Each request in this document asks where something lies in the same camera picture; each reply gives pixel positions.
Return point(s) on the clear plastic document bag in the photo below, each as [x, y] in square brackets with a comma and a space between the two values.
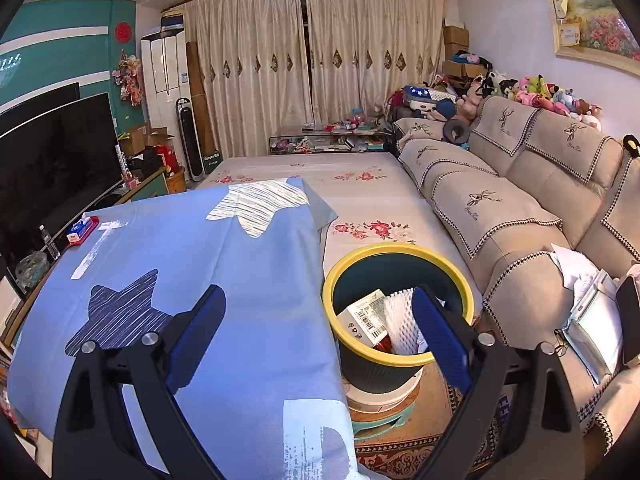
[595, 330]

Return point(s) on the patterned rug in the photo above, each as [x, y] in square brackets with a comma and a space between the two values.
[390, 452]

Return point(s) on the red box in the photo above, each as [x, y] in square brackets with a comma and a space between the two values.
[166, 157]

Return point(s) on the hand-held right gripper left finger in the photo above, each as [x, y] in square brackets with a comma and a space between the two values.
[195, 335]

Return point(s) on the white bucket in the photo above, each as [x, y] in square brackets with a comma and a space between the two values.
[380, 400]

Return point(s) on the teal plastic stool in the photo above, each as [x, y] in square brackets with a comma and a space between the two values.
[380, 427]

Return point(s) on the beige sofa with deer covers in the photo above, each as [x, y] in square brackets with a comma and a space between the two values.
[525, 180]

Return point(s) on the open cardboard box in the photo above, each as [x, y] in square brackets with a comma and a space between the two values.
[160, 139]

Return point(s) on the black flat television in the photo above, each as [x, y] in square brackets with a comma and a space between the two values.
[50, 170]

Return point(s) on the blue star print cushion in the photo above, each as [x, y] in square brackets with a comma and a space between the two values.
[420, 94]

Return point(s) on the white box with barcode label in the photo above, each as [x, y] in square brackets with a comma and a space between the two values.
[362, 317]

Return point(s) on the small green box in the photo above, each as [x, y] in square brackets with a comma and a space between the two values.
[211, 162]

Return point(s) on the wicker basket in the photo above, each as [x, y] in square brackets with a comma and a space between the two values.
[176, 181]

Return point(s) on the clear water bottle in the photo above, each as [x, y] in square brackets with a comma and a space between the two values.
[50, 247]

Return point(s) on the black and white tower fan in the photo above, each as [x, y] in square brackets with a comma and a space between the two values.
[190, 140]

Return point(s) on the red and blue tissue pack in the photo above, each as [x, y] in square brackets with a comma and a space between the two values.
[80, 232]

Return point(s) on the black flat screen panel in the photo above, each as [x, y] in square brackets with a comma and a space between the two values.
[40, 105]

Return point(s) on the white papers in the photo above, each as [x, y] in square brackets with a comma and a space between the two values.
[570, 265]

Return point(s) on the white foam net sleeve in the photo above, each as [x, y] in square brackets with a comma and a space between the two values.
[400, 320]

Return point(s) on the grey neck pillow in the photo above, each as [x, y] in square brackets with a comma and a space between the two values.
[450, 132]

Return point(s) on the pink cloth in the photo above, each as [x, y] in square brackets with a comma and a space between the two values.
[634, 271]

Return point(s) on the yellow and black plush toy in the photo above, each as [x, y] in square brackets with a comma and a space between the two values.
[632, 146]

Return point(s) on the blue star patch cloth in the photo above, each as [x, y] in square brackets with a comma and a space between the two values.
[250, 285]

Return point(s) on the floral bed sheet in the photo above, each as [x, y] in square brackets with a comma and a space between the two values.
[390, 195]

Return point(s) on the brown wooden board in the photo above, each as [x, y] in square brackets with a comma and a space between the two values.
[200, 105]

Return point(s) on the hanging flower wall decoration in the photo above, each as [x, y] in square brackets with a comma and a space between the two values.
[129, 77]

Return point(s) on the red round wall ornament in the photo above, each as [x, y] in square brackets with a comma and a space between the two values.
[123, 32]

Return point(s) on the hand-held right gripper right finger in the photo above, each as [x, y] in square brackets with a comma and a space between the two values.
[445, 340]

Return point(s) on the yellow rimmed dark green bin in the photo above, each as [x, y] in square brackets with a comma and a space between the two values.
[370, 270]

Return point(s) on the pile of plush toys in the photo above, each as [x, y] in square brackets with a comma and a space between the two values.
[535, 90]

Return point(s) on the glass ashtray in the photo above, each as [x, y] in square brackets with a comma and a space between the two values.
[31, 270]

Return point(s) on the beige patterned curtain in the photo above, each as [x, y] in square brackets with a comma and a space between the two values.
[375, 35]
[250, 70]

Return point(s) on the framed flower painting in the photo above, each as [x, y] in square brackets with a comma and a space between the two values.
[595, 25]

